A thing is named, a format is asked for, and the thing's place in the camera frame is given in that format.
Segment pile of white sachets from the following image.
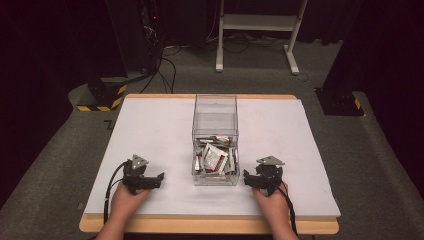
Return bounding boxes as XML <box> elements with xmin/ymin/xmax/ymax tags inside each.
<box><xmin>193</xmin><ymin>134</ymin><xmax>239</xmax><ymax>176</ymax></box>

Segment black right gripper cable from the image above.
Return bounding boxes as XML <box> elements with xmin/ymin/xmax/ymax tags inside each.
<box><xmin>263</xmin><ymin>172</ymin><xmax>299</xmax><ymax>237</ymax></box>

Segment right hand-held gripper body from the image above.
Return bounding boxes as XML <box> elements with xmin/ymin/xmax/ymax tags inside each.
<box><xmin>254</xmin><ymin>155</ymin><xmax>286</xmax><ymax>196</ymax></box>

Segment black equipment rack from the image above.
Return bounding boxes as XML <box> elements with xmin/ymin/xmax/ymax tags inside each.
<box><xmin>137</xmin><ymin>0</ymin><xmax>165</xmax><ymax>74</ymax></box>

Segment white metal stand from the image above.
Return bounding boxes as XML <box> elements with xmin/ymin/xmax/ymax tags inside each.
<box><xmin>214</xmin><ymin>0</ymin><xmax>310</xmax><ymax>76</ymax></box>

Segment black floor cables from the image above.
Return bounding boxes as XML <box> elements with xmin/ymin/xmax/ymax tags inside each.
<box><xmin>139</xmin><ymin>45</ymin><xmax>183</xmax><ymax>95</ymax></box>

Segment person's right hand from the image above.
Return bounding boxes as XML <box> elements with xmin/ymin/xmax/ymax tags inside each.
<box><xmin>251</xmin><ymin>182</ymin><xmax>290</xmax><ymax>219</ymax></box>

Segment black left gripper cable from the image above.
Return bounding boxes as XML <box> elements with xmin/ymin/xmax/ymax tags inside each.
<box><xmin>102</xmin><ymin>160</ymin><xmax>130</xmax><ymax>225</ymax></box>

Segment white table mat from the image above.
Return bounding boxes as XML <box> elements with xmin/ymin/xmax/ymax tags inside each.
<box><xmin>83</xmin><ymin>97</ymin><xmax>342</xmax><ymax>220</ymax></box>

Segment clear plastic box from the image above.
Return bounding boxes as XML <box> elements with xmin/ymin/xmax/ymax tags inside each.
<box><xmin>191</xmin><ymin>93</ymin><xmax>241</xmax><ymax>187</ymax></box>

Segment person's left hand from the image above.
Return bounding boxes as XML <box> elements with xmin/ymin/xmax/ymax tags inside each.
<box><xmin>110</xmin><ymin>182</ymin><xmax>152</xmax><ymax>222</ymax></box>

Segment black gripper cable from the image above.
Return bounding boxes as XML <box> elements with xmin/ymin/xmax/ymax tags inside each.
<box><xmin>102</xmin><ymin>160</ymin><xmax>130</xmax><ymax>225</ymax></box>
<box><xmin>263</xmin><ymin>172</ymin><xmax>299</xmax><ymax>237</ymax></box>

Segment black base with striped tape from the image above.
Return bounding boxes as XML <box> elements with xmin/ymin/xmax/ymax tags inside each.
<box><xmin>76</xmin><ymin>76</ymin><xmax>129</xmax><ymax>113</ymax></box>

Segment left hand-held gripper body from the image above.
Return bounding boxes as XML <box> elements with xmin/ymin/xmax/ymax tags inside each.
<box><xmin>121</xmin><ymin>154</ymin><xmax>158</xmax><ymax>196</ymax></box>

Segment black base with yellow mark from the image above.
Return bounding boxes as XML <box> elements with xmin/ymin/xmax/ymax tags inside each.
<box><xmin>314</xmin><ymin>86</ymin><xmax>365</xmax><ymax>117</ymax></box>

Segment cables under white stand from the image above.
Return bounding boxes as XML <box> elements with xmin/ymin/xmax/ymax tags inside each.
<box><xmin>205</xmin><ymin>30</ymin><xmax>289</xmax><ymax>54</ymax></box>

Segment wooden table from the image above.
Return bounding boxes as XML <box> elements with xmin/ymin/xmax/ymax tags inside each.
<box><xmin>78</xmin><ymin>93</ymin><xmax>341</xmax><ymax>236</ymax></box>

